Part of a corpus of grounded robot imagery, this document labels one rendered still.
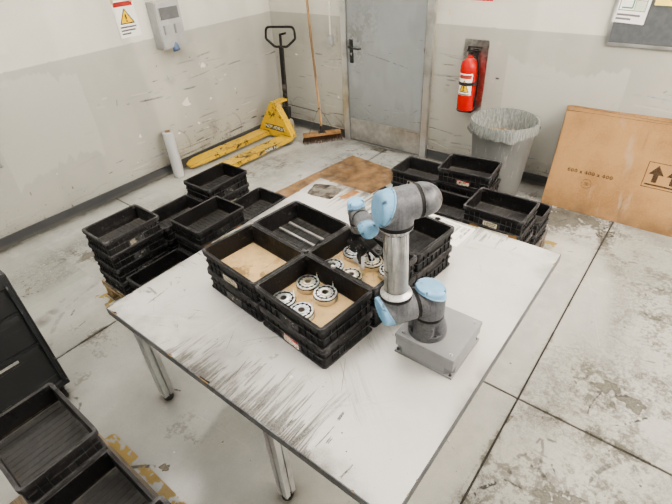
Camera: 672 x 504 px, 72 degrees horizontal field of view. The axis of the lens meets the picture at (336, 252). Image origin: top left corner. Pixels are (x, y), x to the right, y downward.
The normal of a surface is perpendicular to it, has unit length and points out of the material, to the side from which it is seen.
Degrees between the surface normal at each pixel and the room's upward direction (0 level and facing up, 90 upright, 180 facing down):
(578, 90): 90
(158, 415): 0
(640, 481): 0
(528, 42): 90
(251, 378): 0
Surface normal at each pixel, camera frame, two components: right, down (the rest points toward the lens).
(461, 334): -0.06, -0.80
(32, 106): 0.79, 0.33
